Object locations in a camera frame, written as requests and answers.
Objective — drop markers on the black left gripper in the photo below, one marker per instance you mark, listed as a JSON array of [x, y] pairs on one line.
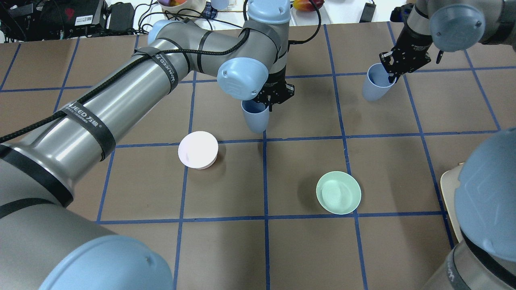
[[277, 85]]

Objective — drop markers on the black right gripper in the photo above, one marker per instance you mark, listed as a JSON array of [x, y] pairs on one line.
[[415, 41]]

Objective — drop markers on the blue cup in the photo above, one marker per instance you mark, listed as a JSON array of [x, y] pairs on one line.
[[256, 115], [376, 83]]

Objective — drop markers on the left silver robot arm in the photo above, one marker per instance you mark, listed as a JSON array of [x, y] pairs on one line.
[[44, 246]]

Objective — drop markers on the black power adapter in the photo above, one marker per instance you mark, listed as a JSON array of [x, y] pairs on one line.
[[368, 12]]

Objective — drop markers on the pink bowl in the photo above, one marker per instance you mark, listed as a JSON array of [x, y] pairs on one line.
[[198, 150]]

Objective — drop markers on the red yellow mango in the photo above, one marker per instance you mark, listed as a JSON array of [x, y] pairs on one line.
[[307, 5]]

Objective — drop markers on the mint green bowl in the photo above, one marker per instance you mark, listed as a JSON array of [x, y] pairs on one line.
[[338, 192]]

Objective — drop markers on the cream white toaster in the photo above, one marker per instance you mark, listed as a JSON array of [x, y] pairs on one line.
[[449, 182]]

